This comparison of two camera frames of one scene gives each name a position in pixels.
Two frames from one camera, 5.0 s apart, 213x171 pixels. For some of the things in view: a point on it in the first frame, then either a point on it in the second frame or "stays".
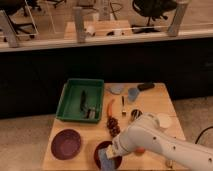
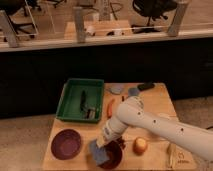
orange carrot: x=110 y=107 stays
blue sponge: x=106 y=163 to x=100 y=154
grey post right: x=177 y=17 stays
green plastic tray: x=81 y=100 stays
